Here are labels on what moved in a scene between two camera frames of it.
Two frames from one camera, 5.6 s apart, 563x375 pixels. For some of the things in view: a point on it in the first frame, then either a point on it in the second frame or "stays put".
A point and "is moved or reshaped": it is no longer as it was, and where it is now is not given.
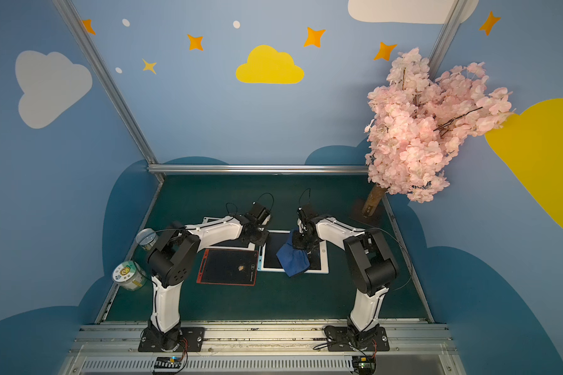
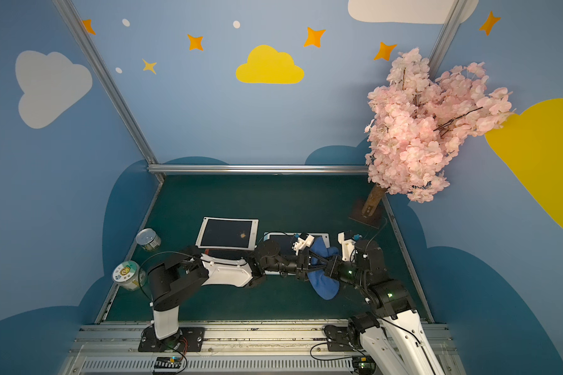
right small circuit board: (364, 365) stays put
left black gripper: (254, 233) -> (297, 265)
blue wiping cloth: (294, 261) is moved or reshaped
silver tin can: (147, 238) stays put
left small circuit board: (173, 362) stays put
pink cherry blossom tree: (418, 123) stays put
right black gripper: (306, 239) -> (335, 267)
